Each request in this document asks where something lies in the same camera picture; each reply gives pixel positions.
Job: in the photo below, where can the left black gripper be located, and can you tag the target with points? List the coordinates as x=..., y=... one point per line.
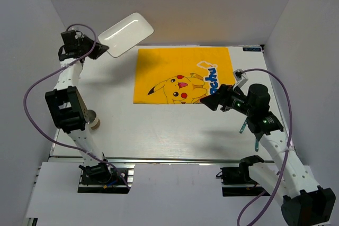
x=99, y=50

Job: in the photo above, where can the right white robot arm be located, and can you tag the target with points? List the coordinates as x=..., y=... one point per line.
x=301, y=198

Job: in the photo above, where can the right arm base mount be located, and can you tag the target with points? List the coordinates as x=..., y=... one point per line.
x=236, y=181

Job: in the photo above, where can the yellow pikachu cloth napkin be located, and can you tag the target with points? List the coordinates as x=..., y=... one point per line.
x=181, y=75

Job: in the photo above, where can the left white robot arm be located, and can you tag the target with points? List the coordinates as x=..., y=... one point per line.
x=67, y=108

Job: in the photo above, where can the knife with green handle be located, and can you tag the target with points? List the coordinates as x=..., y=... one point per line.
x=256, y=144

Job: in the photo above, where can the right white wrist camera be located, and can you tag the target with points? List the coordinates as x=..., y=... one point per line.
x=240, y=77

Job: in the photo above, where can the paper cup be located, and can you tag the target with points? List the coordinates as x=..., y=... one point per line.
x=93, y=120

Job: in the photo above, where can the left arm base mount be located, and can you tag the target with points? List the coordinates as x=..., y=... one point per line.
x=99, y=178

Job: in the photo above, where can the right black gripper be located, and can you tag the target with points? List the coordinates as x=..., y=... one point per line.
x=222, y=96

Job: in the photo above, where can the fork with green handle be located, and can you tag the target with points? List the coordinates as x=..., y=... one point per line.
x=243, y=127

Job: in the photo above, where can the white rectangular plate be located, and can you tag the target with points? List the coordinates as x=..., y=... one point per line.
x=126, y=34

